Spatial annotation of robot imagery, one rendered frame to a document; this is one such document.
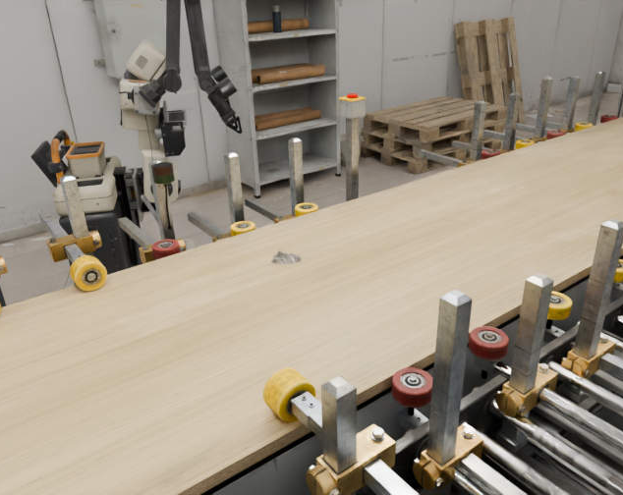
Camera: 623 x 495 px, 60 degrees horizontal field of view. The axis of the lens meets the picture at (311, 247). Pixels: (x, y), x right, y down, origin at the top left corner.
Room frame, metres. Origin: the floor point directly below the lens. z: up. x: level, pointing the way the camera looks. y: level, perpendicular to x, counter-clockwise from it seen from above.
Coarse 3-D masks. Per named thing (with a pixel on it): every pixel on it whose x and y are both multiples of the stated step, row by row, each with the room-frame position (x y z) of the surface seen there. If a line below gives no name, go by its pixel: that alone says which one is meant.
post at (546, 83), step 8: (544, 80) 2.72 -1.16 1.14; (552, 80) 2.72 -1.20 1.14; (544, 88) 2.71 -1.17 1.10; (544, 96) 2.71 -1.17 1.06; (544, 104) 2.70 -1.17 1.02; (544, 112) 2.71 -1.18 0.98; (544, 120) 2.71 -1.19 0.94; (536, 128) 2.73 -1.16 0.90; (544, 128) 2.72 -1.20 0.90; (536, 136) 2.72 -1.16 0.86
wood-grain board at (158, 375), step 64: (384, 192) 1.87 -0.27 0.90; (448, 192) 1.85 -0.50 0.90; (512, 192) 1.82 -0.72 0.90; (576, 192) 1.80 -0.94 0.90; (192, 256) 1.40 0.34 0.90; (256, 256) 1.39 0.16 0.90; (320, 256) 1.37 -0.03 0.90; (384, 256) 1.36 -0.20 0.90; (448, 256) 1.35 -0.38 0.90; (512, 256) 1.33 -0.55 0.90; (576, 256) 1.32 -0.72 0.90; (0, 320) 1.10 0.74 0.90; (64, 320) 1.09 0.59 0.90; (128, 320) 1.08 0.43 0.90; (192, 320) 1.07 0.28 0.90; (256, 320) 1.06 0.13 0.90; (320, 320) 1.05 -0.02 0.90; (384, 320) 1.04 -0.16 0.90; (0, 384) 0.86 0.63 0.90; (64, 384) 0.86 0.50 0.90; (128, 384) 0.85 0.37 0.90; (192, 384) 0.84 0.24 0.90; (256, 384) 0.84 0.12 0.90; (320, 384) 0.83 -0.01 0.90; (384, 384) 0.84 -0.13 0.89; (0, 448) 0.69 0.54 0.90; (64, 448) 0.69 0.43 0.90; (128, 448) 0.68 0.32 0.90; (192, 448) 0.68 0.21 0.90; (256, 448) 0.67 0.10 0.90
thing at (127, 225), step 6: (120, 222) 1.79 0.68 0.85; (126, 222) 1.77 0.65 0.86; (132, 222) 1.77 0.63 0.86; (126, 228) 1.74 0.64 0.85; (132, 228) 1.72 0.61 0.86; (138, 228) 1.72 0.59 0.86; (132, 234) 1.69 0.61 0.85; (138, 234) 1.67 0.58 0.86; (144, 234) 1.66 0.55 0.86; (138, 240) 1.65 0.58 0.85; (144, 240) 1.62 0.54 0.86; (150, 240) 1.62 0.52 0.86
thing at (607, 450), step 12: (600, 372) 1.02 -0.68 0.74; (600, 384) 1.00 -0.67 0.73; (612, 384) 0.98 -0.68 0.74; (540, 408) 0.92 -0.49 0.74; (552, 420) 0.89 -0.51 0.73; (564, 420) 0.87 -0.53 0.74; (576, 432) 0.85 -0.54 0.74; (588, 432) 0.84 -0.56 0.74; (588, 444) 0.82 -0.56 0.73; (600, 444) 0.81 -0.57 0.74; (612, 456) 0.78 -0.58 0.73; (504, 468) 0.75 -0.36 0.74; (516, 480) 0.73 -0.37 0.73; (528, 492) 0.71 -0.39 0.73
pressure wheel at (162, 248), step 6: (162, 240) 1.51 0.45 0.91; (168, 240) 1.51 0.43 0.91; (174, 240) 1.51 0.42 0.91; (156, 246) 1.47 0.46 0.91; (162, 246) 1.47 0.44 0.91; (168, 246) 1.47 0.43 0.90; (174, 246) 1.46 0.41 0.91; (156, 252) 1.44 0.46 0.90; (162, 252) 1.44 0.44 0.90; (168, 252) 1.44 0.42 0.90; (174, 252) 1.45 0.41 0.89; (156, 258) 1.45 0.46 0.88
